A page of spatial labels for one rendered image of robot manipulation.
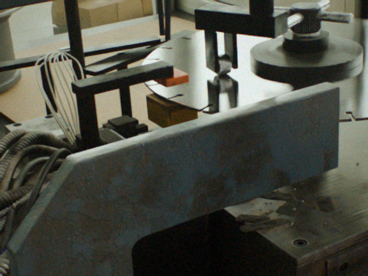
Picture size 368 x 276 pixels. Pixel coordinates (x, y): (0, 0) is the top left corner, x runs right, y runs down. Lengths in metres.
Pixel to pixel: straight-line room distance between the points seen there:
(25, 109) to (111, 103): 0.14
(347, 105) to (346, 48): 0.13
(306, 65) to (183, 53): 0.15
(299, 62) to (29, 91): 0.72
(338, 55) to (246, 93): 0.11
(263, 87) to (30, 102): 0.67
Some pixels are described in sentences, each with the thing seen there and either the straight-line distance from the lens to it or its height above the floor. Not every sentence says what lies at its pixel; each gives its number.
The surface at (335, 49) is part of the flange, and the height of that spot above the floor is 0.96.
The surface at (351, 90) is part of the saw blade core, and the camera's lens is 0.66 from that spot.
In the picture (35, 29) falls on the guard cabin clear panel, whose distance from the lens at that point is 1.75.
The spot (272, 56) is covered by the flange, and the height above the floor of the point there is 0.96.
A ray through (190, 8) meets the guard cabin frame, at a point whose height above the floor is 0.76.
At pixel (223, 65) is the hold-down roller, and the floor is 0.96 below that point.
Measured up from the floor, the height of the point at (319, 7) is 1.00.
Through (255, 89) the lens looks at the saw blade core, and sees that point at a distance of 0.66.
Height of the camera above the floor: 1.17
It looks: 23 degrees down
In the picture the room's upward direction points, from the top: 4 degrees counter-clockwise
